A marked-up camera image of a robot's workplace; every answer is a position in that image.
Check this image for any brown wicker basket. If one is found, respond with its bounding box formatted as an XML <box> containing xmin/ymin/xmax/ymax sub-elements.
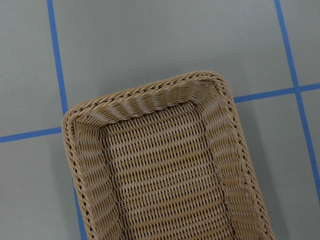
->
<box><xmin>62</xmin><ymin>70</ymin><xmax>275</xmax><ymax>240</ymax></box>

